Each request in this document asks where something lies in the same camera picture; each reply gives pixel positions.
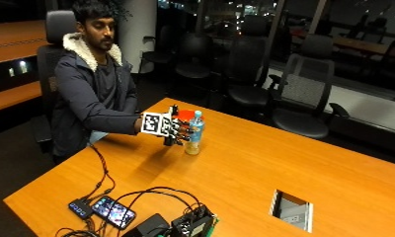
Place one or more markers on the clear bottle with blue label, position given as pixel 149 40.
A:
pixel 196 133

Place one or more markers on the red box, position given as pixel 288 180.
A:
pixel 186 115

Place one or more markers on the white marker cube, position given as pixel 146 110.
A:
pixel 156 124

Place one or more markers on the the person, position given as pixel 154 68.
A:
pixel 81 98

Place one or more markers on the black electronics unit, green board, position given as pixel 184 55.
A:
pixel 193 223

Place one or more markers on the smartphone with lit screen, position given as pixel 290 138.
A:
pixel 114 212

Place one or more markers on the black mesh office chair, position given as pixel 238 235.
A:
pixel 306 95

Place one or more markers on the black power box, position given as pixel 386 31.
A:
pixel 152 227

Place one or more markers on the white column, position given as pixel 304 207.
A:
pixel 138 33

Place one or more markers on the black usb hub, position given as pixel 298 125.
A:
pixel 81 209

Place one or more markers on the black office chair with headrest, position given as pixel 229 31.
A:
pixel 53 59

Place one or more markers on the wooden bench desk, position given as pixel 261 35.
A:
pixel 14 62

